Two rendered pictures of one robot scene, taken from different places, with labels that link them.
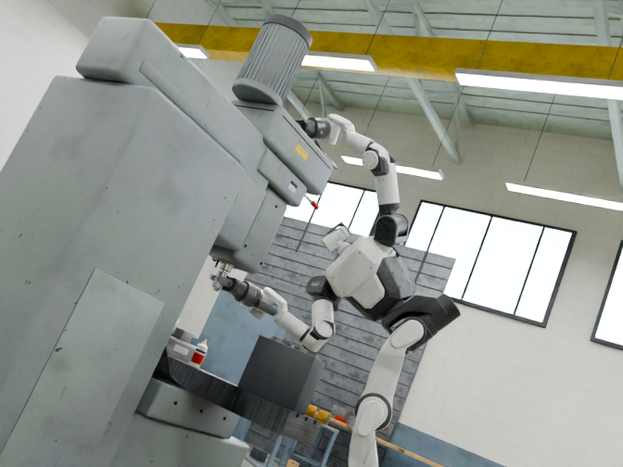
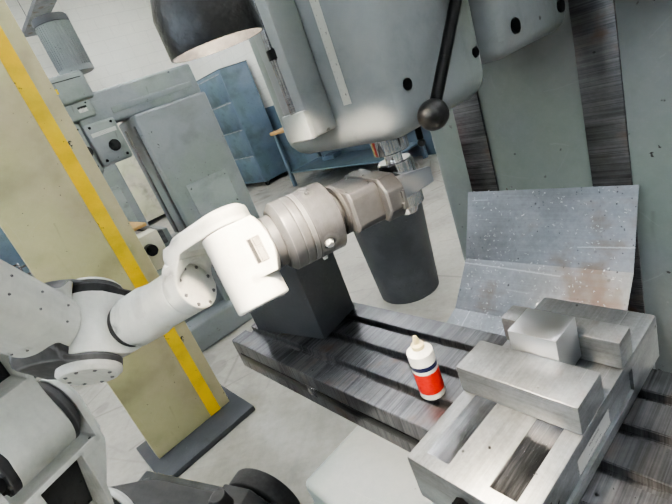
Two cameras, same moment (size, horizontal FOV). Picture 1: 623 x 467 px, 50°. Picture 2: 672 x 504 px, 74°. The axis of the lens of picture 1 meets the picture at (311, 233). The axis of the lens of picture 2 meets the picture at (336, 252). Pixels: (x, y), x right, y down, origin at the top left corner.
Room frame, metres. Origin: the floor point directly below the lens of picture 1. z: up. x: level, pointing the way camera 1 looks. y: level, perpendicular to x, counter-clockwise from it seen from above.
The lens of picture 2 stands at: (3.14, 0.34, 1.40)
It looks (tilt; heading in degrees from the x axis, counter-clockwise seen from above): 21 degrees down; 200
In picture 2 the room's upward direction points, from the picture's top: 21 degrees counter-clockwise
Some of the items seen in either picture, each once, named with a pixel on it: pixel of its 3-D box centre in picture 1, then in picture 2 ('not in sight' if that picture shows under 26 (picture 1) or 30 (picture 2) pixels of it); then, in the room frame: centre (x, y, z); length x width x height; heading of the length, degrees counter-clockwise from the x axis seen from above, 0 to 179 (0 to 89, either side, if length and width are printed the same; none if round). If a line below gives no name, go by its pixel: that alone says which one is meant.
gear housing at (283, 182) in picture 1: (260, 174); not in sight; (2.54, 0.28, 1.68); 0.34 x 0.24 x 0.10; 146
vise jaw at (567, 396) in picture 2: (174, 332); (525, 382); (2.70, 0.34, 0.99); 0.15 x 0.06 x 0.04; 54
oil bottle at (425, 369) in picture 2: (199, 352); (423, 364); (2.60, 0.21, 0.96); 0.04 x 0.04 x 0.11
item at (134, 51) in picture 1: (190, 116); not in sight; (2.16, 0.53, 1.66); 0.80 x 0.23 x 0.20; 146
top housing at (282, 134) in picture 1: (277, 149); not in sight; (2.56, 0.26, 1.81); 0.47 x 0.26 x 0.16; 146
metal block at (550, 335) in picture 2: not in sight; (544, 343); (2.66, 0.38, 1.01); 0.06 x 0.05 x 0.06; 54
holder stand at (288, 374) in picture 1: (283, 372); (289, 283); (2.31, -0.10, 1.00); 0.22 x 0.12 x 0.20; 66
